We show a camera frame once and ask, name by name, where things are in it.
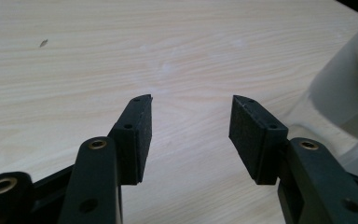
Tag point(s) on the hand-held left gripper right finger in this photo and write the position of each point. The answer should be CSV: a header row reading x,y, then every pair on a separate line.
x,y
251,140

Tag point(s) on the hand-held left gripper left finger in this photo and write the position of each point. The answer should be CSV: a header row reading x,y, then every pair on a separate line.
x,y
135,140

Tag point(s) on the white refill pouch blue label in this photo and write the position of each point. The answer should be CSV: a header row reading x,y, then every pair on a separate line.
x,y
345,84

